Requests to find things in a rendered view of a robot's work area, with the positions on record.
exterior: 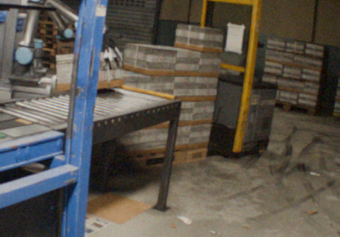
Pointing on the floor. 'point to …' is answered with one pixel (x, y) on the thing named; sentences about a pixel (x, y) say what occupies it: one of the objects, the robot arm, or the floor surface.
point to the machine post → (83, 103)
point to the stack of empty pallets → (48, 40)
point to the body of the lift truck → (258, 123)
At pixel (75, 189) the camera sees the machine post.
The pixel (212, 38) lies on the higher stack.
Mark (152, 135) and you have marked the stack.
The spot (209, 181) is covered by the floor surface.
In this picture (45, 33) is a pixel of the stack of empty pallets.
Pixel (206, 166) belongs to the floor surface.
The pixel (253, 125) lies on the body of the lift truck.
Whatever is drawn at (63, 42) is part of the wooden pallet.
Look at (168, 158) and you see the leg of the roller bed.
